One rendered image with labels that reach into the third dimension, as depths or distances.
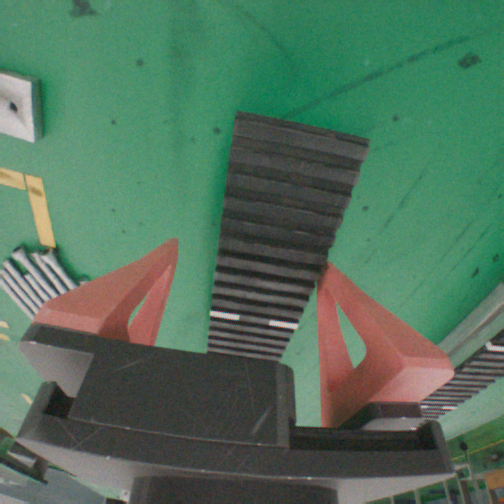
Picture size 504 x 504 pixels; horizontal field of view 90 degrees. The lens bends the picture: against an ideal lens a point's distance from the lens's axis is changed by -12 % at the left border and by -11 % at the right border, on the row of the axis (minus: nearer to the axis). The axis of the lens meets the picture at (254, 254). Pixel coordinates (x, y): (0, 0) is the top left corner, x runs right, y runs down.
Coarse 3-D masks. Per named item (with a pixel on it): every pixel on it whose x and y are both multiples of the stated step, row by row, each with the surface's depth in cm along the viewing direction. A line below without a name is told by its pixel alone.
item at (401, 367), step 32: (320, 288) 15; (352, 288) 12; (320, 320) 14; (352, 320) 11; (384, 320) 9; (320, 352) 13; (384, 352) 8; (416, 352) 8; (320, 384) 13; (352, 384) 10; (384, 384) 8; (416, 384) 8; (352, 416) 10; (384, 416) 8; (416, 416) 8
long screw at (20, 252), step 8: (16, 248) 18; (24, 248) 18; (16, 256) 18; (24, 256) 18; (24, 264) 18; (32, 264) 19; (32, 272) 19; (40, 272) 19; (40, 280) 20; (48, 288) 20; (56, 296) 21
